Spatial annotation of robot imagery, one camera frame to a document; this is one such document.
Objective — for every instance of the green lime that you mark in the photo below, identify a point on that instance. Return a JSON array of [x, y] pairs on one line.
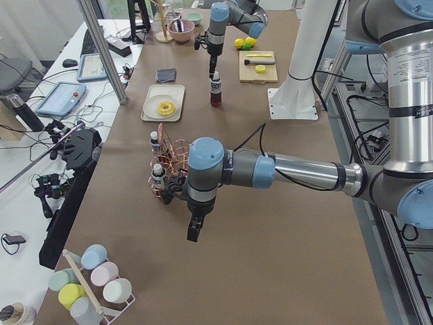
[[246, 47]]

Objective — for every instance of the steel ice scoop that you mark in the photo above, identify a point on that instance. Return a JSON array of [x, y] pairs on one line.
[[178, 25]]

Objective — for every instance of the mint green bowl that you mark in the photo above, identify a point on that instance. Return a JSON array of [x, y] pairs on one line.
[[194, 17]]

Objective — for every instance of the black thermos bottle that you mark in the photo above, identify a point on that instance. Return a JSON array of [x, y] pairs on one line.
[[22, 109]]

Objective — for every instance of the wooden mug tree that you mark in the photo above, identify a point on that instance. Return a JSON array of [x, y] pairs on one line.
[[163, 36]]

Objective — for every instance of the tea bottle rear rack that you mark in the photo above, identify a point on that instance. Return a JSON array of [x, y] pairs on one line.
[[155, 144]]

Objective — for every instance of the pink bowl with ice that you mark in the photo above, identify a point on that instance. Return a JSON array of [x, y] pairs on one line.
[[184, 36]]

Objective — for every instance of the yellow cup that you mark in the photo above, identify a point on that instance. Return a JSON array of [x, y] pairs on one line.
[[70, 293]]

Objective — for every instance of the blue teach pendant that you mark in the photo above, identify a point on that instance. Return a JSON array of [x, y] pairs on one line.
[[90, 68], [62, 99]]

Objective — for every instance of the copper wire bottle rack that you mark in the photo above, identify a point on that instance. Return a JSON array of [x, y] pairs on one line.
[[173, 157]]

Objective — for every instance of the black keyboard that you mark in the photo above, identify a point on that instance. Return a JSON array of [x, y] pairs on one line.
[[88, 45]]

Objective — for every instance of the tea bottle front rack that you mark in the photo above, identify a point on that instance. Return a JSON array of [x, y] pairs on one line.
[[159, 178]]

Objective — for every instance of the grey-blue cup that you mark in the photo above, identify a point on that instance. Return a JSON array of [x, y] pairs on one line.
[[84, 313]]

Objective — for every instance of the pale pink cup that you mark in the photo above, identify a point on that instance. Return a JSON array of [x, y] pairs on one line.
[[104, 273]]

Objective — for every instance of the computer mouse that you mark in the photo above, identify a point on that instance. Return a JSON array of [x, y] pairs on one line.
[[67, 63]]

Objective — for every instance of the wooden cutting board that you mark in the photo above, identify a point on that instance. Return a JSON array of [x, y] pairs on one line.
[[248, 74]]

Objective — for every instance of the white cup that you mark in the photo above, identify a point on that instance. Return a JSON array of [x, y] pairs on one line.
[[117, 291]]

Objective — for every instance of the half lemon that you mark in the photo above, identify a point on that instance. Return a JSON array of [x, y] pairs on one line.
[[260, 69]]

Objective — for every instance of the white plate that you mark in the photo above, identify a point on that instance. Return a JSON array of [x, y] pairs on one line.
[[151, 103]]

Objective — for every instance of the sage green cup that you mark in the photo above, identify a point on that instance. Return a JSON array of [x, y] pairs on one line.
[[61, 278]]

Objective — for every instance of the grey folded cloth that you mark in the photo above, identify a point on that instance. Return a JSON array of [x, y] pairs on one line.
[[166, 75]]

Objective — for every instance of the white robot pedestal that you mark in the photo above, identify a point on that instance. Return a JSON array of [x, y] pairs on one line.
[[295, 98]]

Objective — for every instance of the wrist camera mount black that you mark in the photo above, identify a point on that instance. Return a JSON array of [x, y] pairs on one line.
[[174, 188]]

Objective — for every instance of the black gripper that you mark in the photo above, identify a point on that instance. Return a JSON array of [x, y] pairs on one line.
[[201, 206]]

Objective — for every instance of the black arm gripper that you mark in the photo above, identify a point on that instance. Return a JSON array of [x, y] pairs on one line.
[[214, 49]]

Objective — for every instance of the yellow plastic knife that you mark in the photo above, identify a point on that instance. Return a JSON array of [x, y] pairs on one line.
[[259, 55]]

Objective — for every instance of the tea bottle dark liquid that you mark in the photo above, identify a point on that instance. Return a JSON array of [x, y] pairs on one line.
[[215, 90]]

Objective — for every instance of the glazed donut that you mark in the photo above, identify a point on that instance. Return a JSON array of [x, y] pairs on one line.
[[166, 108]]

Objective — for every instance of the aluminium frame post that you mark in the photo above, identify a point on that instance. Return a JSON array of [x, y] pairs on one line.
[[97, 35]]

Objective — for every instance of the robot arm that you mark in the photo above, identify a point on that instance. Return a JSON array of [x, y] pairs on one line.
[[247, 16], [402, 186]]

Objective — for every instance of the white wire cup rack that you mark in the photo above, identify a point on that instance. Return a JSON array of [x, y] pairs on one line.
[[110, 311]]

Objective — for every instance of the light blue cup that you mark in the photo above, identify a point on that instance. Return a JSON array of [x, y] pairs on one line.
[[93, 256]]

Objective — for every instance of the tea bottle rack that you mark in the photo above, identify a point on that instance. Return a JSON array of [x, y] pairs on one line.
[[155, 144], [159, 178]]

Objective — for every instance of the tape roll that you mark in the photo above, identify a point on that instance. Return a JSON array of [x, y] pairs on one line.
[[17, 314]]

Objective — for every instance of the steel muddler black tip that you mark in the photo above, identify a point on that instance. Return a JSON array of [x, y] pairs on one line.
[[258, 62]]

